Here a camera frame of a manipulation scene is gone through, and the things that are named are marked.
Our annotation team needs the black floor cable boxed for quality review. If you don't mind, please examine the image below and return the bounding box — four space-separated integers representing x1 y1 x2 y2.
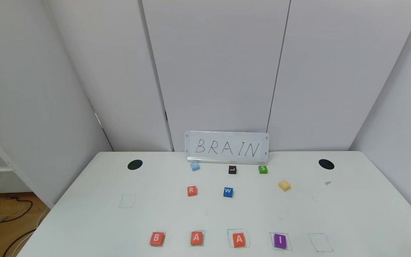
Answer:
2 228 36 257
0 186 34 224

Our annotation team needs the white BRAIN sign board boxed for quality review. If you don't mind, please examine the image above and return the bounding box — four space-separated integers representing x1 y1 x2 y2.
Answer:
184 131 270 164

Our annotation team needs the orange letter B block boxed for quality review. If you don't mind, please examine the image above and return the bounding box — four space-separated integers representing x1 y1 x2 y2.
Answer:
150 232 166 247

